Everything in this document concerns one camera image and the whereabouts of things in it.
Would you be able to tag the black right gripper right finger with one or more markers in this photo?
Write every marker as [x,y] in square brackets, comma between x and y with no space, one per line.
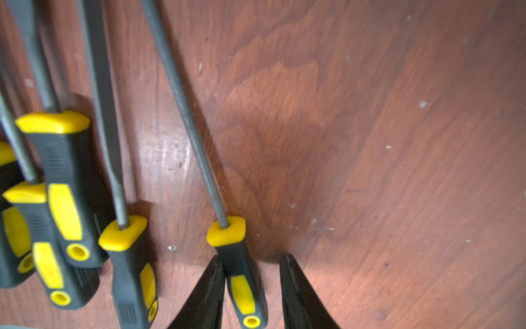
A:
[302,307]

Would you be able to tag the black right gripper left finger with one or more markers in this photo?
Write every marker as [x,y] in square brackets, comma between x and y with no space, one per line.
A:
[204,306]

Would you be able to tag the file seven yellow black handle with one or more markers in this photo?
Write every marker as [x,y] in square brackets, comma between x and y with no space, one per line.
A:
[227,235]

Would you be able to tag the file six yellow black handle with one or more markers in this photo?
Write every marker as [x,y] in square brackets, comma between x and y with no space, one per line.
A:
[125,238]

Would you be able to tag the file four yellow black handle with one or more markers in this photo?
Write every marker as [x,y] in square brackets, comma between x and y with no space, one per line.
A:
[68,287]

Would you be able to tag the file three yellow black handle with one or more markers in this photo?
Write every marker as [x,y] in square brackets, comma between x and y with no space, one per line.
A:
[16,256]

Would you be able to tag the file five yellow black handle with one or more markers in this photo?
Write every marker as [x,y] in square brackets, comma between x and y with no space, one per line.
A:
[77,197]

